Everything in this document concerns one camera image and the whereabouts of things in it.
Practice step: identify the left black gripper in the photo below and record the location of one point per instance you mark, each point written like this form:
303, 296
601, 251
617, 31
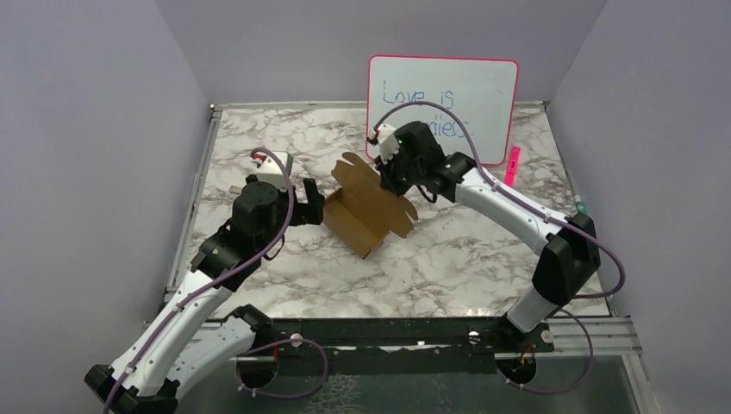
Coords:
310, 213

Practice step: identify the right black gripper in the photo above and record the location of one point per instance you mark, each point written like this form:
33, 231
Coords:
384, 173

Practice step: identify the brown cardboard box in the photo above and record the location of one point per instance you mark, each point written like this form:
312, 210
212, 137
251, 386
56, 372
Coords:
360, 213

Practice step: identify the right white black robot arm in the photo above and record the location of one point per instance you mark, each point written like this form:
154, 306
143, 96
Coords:
567, 258

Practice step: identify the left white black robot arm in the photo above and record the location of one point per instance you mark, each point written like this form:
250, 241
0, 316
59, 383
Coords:
162, 365

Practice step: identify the pink framed whiteboard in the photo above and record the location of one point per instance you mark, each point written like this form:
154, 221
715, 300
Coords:
466, 102

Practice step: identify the pink highlighter marker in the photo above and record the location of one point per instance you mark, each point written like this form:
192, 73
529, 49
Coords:
512, 165

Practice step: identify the green white marker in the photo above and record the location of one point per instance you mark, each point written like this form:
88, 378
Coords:
580, 205

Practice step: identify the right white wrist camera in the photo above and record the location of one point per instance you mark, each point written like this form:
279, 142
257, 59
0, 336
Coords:
383, 138

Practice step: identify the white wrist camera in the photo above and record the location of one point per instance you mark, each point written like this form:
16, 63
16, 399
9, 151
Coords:
268, 170
383, 138

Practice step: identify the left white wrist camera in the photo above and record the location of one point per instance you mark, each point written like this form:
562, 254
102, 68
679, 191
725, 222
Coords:
268, 170

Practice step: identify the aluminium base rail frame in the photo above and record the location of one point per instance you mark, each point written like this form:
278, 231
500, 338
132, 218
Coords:
374, 346

